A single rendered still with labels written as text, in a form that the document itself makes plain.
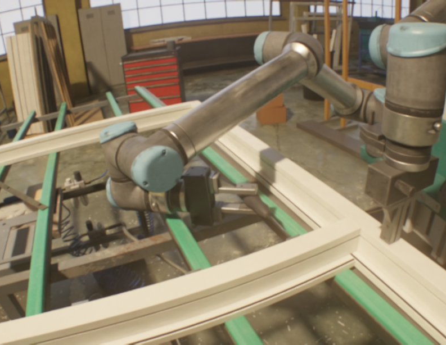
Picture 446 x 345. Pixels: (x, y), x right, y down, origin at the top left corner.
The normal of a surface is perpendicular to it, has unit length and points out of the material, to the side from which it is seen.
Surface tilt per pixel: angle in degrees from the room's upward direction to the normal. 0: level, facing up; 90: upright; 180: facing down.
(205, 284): 0
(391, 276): 90
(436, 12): 49
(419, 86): 90
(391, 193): 90
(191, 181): 91
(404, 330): 0
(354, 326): 0
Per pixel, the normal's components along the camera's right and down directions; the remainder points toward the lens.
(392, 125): -0.92, 0.23
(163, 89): 0.04, 0.45
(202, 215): -0.25, 0.47
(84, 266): 0.40, 0.39
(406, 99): -0.73, 0.36
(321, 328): -0.07, -0.89
